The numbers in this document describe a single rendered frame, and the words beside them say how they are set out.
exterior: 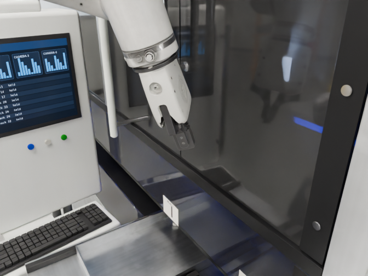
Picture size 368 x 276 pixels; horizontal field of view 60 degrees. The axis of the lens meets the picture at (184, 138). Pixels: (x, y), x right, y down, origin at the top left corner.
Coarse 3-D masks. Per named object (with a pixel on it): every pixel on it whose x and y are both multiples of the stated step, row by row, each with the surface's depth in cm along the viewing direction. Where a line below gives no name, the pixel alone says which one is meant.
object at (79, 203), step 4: (92, 196) 181; (96, 196) 173; (80, 200) 214; (84, 200) 203; (88, 200) 193; (92, 200) 184; (96, 200) 174; (72, 204) 247; (76, 204) 232; (80, 204) 217; (84, 204) 206; (76, 208) 236
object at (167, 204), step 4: (164, 196) 97; (164, 200) 97; (168, 200) 95; (164, 204) 98; (168, 204) 95; (172, 204) 93; (164, 208) 99; (168, 208) 96; (172, 208) 94; (176, 208) 91; (168, 212) 97; (172, 212) 94; (176, 212) 92; (172, 216) 95; (176, 216) 93; (172, 220) 96; (176, 220) 93; (176, 224) 94
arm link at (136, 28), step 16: (112, 0) 43; (128, 0) 42; (144, 0) 43; (160, 0) 45; (112, 16) 44; (128, 16) 43; (144, 16) 44; (160, 16) 45; (128, 32) 45; (144, 32) 44; (160, 32) 45; (128, 48) 46; (144, 48) 46
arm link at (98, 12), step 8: (48, 0) 47; (56, 0) 48; (64, 0) 49; (72, 0) 50; (80, 0) 50; (88, 0) 50; (96, 0) 51; (72, 8) 51; (80, 8) 51; (88, 8) 51; (96, 8) 51; (104, 16) 52
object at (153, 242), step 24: (168, 216) 114; (96, 240) 100; (120, 240) 103; (144, 240) 103; (168, 240) 103; (96, 264) 94; (120, 264) 94; (144, 264) 94; (168, 264) 94; (192, 264) 94
